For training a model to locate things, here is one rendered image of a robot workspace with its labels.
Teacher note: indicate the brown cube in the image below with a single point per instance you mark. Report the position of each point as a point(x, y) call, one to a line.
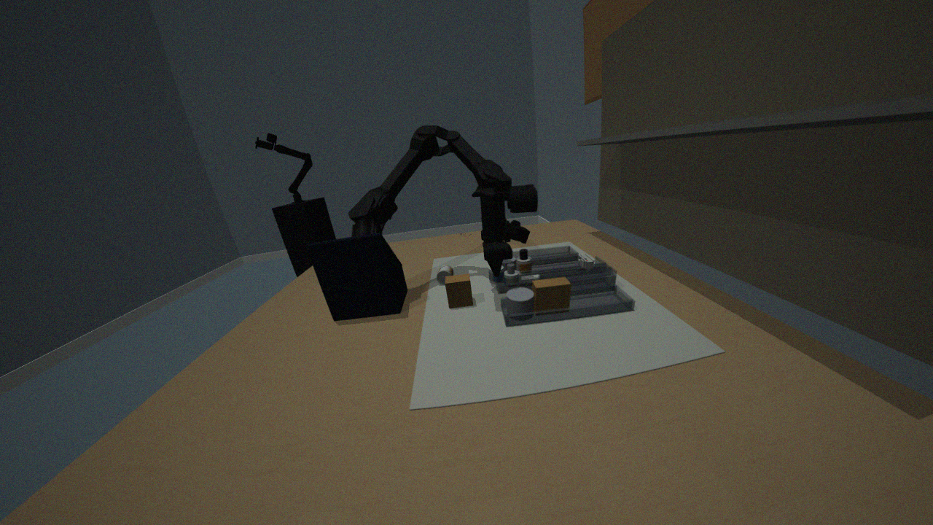
point(459, 291)

